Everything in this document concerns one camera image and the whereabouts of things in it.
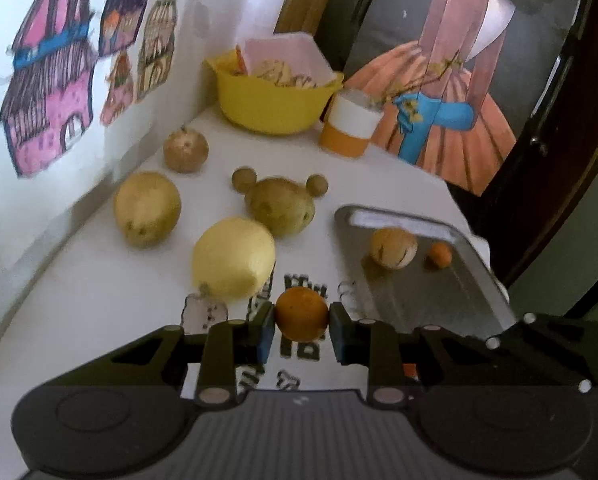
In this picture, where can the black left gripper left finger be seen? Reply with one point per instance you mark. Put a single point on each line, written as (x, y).
(162, 357)

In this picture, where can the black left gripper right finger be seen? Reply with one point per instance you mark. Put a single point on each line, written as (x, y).
(376, 346)

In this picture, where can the small orange tangerine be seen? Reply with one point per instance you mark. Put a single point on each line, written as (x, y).
(301, 314)
(440, 255)

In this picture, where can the striped yellow pepino melon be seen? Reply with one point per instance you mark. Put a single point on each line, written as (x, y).
(393, 248)

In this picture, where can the large yellow lemon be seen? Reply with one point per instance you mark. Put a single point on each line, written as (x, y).
(233, 259)

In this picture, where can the greenish yellow round pear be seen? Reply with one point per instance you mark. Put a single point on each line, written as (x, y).
(146, 206)

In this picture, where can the olive green pear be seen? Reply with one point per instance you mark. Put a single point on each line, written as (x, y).
(281, 205)

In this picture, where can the small brown round fruit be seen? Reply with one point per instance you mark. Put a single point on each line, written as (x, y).
(185, 151)

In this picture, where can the silver metal tray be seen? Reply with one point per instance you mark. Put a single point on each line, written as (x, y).
(464, 298)

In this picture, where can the small brown longan right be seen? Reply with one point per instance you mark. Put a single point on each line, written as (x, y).
(317, 185)

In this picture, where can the small brown longan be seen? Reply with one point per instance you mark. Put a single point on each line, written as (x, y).
(317, 185)
(243, 179)

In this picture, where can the small brown longan left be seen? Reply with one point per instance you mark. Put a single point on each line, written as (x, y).
(243, 179)

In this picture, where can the white and orange cup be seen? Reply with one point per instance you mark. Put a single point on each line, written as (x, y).
(350, 123)

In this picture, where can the yellow plastic bowl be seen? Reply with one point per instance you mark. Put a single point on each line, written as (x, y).
(260, 106)

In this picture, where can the striped melon in bowl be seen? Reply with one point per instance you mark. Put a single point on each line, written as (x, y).
(302, 82)
(277, 72)

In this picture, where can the orange red item in bowl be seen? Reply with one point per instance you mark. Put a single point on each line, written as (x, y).
(242, 68)

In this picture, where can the houses drawing paper sheet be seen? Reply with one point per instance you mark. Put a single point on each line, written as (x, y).
(55, 72)

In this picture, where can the girl in orange dress poster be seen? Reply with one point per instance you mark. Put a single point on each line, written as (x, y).
(458, 79)

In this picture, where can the pink white paper in bowl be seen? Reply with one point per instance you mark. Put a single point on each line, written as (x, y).
(297, 49)

